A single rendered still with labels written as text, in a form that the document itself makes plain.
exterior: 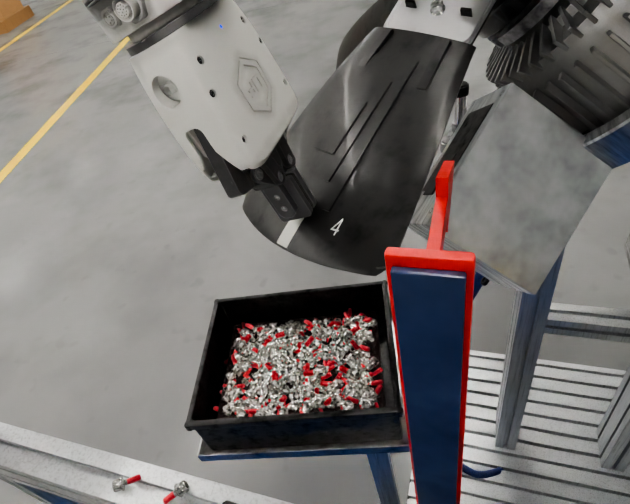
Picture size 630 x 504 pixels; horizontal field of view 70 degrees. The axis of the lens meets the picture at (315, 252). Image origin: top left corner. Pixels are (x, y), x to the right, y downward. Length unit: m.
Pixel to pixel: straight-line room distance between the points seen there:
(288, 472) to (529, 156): 1.14
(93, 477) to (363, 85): 0.46
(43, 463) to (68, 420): 1.25
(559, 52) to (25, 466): 0.66
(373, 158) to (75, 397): 1.63
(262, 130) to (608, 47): 0.30
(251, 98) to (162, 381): 1.47
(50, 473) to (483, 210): 0.50
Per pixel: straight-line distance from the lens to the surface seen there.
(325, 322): 0.55
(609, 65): 0.47
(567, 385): 1.43
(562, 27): 0.50
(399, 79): 0.43
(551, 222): 0.48
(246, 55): 0.35
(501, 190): 0.45
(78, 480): 0.56
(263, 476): 1.43
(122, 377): 1.82
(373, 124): 0.41
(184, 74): 0.30
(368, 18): 0.69
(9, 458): 0.63
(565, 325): 0.92
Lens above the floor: 1.28
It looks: 43 degrees down
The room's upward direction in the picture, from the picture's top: 15 degrees counter-clockwise
